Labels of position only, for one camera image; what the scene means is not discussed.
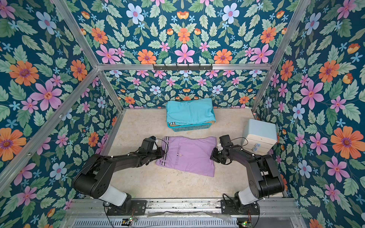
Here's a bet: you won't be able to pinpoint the white perforated front rail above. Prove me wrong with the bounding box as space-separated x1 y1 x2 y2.
72 218 238 228

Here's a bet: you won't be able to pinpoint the teal plastic basket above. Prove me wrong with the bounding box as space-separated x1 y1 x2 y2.
167 121 215 132

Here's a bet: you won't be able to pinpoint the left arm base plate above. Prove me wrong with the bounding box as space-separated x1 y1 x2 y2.
106 199 147 216

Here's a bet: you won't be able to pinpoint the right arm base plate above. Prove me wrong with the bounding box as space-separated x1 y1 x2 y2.
220 199 260 215

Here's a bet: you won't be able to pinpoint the light blue drawer cabinet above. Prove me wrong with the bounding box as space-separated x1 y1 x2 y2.
242 119 278 155

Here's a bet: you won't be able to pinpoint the black wall hook rail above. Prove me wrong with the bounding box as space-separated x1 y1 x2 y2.
153 64 213 71

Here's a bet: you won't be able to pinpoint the teal pants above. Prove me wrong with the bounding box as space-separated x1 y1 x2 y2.
166 98 216 124

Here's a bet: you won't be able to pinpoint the purple pants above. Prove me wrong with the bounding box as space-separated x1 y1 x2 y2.
156 136 217 177

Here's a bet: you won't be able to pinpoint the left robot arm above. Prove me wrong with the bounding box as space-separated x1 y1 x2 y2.
72 136 169 215

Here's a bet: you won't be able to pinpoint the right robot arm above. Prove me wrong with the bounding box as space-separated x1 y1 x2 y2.
210 135 285 214

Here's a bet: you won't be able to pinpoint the beige pants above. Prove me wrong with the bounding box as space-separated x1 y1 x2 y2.
167 121 216 127

